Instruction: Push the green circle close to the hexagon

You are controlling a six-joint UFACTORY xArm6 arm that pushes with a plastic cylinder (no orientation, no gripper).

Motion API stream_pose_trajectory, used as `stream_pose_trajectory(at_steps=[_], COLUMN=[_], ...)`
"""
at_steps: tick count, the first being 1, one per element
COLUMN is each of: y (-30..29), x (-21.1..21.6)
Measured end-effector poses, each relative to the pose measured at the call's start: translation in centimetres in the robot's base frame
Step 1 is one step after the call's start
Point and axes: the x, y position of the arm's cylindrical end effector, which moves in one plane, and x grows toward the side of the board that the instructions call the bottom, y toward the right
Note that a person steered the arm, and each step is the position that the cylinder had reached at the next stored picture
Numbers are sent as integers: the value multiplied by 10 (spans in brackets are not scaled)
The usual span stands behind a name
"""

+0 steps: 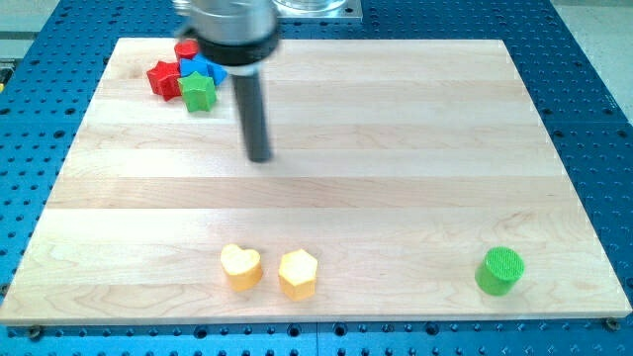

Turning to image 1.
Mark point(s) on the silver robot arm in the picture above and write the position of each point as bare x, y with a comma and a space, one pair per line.
236, 34

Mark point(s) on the yellow hexagon block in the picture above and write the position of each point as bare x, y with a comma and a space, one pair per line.
298, 275

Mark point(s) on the wooden board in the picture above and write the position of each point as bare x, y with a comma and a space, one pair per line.
396, 164

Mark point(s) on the black pusher rod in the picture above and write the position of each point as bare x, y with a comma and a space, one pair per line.
249, 101

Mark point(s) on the yellow heart block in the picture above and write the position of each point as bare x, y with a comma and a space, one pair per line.
242, 267

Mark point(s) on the blue triangle block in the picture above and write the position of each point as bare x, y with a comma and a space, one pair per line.
211, 69

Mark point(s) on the green star block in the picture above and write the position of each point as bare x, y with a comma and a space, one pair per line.
198, 92

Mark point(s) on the blue cube block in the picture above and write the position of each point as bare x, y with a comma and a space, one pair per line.
189, 66

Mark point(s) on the red star block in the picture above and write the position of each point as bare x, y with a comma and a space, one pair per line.
163, 79

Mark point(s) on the red cylinder block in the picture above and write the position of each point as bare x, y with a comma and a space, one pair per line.
186, 49

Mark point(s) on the green cylinder block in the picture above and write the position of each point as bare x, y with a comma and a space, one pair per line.
501, 268

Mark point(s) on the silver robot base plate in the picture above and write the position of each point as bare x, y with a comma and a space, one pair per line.
320, 9

